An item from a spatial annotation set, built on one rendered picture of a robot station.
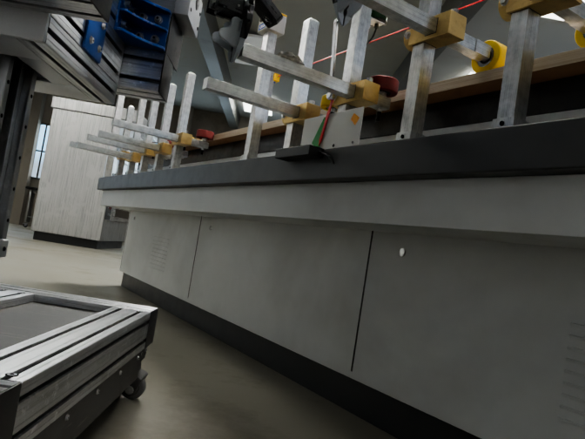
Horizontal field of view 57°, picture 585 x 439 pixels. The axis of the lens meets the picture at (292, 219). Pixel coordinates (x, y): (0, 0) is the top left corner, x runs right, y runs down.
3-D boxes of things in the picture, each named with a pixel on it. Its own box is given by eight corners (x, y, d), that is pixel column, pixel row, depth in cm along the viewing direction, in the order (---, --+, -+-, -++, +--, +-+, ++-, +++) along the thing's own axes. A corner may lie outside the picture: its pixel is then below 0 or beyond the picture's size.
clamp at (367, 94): (362, 98, 130) (365, 78, 130) (329, 106, 141) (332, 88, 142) (379, 104, 133) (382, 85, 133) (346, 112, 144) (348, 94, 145)
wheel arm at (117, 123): (112, 126, 223) (114, 117, 223) (110, 127, 226) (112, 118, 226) (207, 151, 246) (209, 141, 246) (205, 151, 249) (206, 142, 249)
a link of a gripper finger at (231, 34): (211, 55, 114) (218, 13, 115) (236, 64, 117) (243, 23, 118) (218, 51, 111) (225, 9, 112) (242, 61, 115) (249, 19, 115)
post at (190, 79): (171, 173, 241) (189, 70, 244) (168, 173, 244) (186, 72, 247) (178, 175, 243) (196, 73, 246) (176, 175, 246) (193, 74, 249)
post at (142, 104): (126, 178, 305) (141, 96, 308) (124, 178, 308) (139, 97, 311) (132, 179, 307) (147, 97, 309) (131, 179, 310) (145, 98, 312)
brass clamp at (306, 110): (302, 118, 151) (305, 101, 151) (278, 124, 162) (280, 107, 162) (320, 124, 154) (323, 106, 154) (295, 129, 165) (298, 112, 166)
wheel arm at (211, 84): (205, 91, 138) (209, 74, 139) (201, 92, 141) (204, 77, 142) (338, 132, 161) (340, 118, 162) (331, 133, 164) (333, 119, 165)
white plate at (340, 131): (356, 146, 128) (362, 105, 129) (298, 153, 150) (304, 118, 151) (358, 146, 129) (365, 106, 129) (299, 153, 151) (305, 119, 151)
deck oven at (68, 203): (113, 252, 743) (138, 111, 754) (25, 238, 735) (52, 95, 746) (137, 250, 899) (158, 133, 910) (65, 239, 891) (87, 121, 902)
